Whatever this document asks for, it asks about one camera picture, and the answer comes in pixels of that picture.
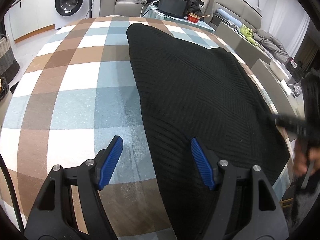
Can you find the grey jacket on bed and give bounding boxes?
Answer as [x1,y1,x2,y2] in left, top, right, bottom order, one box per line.
[253,29,290,63]

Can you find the teal checked tablecloth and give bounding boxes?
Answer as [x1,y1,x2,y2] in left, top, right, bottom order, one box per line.
[141,5,215,34]

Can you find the plaid checked blanket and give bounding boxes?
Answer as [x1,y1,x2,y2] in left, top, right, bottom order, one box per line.
[0,16,291,238]

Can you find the grey sofa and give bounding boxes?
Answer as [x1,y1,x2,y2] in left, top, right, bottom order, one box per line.
[93,0,148,17]

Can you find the grey storage box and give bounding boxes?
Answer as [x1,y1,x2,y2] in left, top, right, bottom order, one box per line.
[251,59,304,119]
[215,22,271,69]

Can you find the woven laundry basket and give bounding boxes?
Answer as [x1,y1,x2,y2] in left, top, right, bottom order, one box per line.
[0,34,20,83]

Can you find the black monitor screen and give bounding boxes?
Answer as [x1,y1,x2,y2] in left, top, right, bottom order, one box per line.
[158,0,190,18]

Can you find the black knit sweater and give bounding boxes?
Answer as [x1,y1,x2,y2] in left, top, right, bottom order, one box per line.
[126,23,290,239]

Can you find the red instant noodle bowl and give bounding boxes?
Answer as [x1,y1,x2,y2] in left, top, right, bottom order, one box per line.
[187,12,200,23]

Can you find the white kitchen cabinet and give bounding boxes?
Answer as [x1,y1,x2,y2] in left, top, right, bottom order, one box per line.
[8,0,54,42]

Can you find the green cloth item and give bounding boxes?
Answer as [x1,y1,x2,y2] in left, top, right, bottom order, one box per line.
[240,24,255,44]

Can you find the white washing machine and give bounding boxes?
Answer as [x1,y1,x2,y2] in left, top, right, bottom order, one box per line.
[54,0,92,29]

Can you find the right hand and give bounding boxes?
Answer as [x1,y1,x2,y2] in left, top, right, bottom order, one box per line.
[293,139,320,177]

